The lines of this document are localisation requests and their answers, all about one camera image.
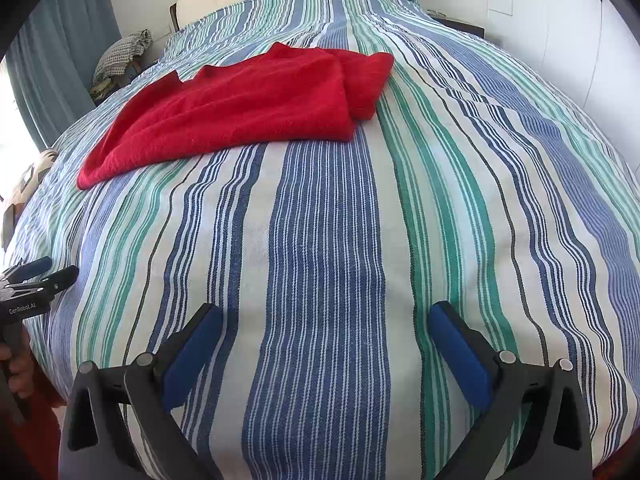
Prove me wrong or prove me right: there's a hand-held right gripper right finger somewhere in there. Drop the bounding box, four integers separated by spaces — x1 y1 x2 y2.
428 301 593 480

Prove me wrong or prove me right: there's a blue curtain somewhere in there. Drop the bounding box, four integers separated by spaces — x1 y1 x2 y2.
5 0 121 153

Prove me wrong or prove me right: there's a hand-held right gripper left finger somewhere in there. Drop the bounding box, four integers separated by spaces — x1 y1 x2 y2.
59 302 224 480

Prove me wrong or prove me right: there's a beige striped object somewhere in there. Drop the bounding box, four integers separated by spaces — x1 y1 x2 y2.
0 147 58 251

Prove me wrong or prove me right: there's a dark wooden nightstand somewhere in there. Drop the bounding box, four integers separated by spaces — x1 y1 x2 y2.
427 10 486 38

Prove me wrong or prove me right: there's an orange fuzzy clothing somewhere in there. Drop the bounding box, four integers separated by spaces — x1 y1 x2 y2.
20 385 68 480

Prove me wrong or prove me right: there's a person's left hand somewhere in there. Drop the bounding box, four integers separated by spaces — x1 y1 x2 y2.
0 332 36 401

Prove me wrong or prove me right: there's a green patterned cloth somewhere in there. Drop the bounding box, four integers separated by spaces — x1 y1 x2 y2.
90 77 126 102

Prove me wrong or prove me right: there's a red sweater with white figure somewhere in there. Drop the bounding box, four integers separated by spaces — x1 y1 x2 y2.
76 42 396 191

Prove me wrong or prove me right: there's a checkered cloth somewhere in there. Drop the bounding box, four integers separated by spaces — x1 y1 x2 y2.
92 29 153 86

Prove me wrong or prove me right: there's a blue green striped bed cover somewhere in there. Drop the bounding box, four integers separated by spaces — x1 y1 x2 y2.
2 0 640 480

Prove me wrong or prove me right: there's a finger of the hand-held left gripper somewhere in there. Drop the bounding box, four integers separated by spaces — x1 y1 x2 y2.
5 266 80 298
0 256 53 286

